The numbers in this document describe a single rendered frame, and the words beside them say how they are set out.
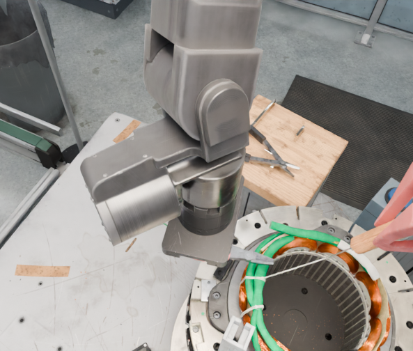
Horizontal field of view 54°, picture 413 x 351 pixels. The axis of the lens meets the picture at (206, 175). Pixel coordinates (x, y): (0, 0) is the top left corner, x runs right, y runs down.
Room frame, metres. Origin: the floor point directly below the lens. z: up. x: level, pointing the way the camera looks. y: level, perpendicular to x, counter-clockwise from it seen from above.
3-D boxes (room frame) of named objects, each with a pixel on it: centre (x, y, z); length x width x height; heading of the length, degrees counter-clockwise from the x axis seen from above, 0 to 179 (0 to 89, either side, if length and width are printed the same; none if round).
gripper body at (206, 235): (0.20, 0.00, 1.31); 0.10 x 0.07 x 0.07; 172
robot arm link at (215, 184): (0.20, 0.00, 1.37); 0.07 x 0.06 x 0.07; 123
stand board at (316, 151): (0.47, -0.13, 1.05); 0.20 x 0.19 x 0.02; 59
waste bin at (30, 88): (1.43, 0.92, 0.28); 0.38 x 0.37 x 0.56; 159
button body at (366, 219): (0.40, -0.35, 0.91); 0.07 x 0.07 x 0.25; 49
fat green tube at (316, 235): (0.24, -0.16, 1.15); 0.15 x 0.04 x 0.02; 64
